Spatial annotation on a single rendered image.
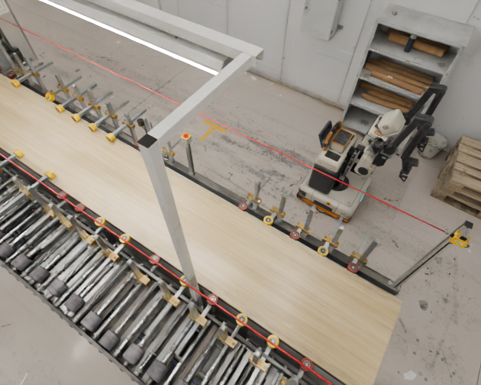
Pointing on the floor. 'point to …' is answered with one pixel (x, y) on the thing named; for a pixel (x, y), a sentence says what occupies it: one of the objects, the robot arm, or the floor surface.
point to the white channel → (201, 37)
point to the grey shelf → (449, 31)
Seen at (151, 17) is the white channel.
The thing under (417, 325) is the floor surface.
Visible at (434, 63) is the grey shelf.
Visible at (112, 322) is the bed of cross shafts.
